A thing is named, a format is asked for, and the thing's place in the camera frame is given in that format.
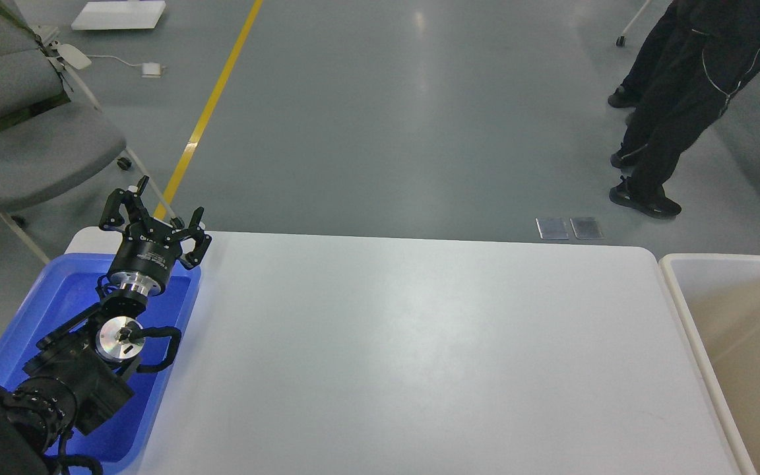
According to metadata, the person in striped black trousers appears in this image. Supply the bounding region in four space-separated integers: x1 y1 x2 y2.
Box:
609 1 760 219

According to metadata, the right metal floor plate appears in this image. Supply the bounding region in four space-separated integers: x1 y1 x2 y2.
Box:
570 217 604 239

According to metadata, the left metal floor plate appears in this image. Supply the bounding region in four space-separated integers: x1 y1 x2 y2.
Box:
536 217 570 240

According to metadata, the person in plain black trousers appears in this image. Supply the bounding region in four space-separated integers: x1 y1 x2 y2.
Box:
607 1 678 109

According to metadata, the white power adapter with cable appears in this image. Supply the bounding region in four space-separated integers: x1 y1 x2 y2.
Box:
87 54 165 79

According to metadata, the beige plastic bin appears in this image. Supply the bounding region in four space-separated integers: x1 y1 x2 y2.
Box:
660 253 760 474

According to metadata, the blue plastic bin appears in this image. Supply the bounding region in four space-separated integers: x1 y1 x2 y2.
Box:
0 253 201 474

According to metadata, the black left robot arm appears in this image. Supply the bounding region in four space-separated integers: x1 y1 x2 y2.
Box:
0 175 212 474

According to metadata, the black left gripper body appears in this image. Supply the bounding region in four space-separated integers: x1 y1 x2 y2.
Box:
108 224 182 297

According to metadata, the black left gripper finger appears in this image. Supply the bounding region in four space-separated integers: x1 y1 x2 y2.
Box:
173 206 213 270
100 175 154 234

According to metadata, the metal floor plate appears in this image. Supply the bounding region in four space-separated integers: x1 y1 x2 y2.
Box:
536 217 570 240
570 217 604 239

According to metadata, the grey office chair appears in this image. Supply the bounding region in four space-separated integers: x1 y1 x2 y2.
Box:
0 1 148 263

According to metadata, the white flat base plate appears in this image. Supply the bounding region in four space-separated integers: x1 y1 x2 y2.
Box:
71 1 166 31

